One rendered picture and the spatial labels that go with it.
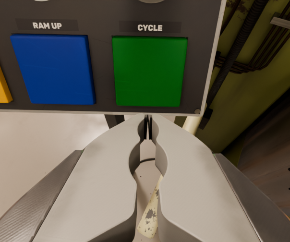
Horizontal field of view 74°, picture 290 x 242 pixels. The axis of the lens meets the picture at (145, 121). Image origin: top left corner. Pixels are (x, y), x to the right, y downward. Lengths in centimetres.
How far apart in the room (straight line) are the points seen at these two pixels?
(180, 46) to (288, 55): 37
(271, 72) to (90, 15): 46
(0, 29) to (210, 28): 21
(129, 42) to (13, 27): 12
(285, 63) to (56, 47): 48
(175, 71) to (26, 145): 132
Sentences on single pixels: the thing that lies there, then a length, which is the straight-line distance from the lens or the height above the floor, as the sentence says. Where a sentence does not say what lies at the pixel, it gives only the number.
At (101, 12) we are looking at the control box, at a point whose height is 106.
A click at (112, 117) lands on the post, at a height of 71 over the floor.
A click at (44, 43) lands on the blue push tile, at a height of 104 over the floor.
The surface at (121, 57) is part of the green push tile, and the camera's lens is 21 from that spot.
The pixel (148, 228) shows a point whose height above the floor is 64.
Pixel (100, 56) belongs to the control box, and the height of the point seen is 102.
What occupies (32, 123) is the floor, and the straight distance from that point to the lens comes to 151.
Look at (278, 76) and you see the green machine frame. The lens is 58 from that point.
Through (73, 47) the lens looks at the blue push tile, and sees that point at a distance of 22.
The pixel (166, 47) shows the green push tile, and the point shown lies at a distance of 21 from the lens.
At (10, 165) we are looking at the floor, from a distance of 146.
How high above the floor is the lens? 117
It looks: 62 degrees down
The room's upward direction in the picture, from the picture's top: 1 degrees clockwise
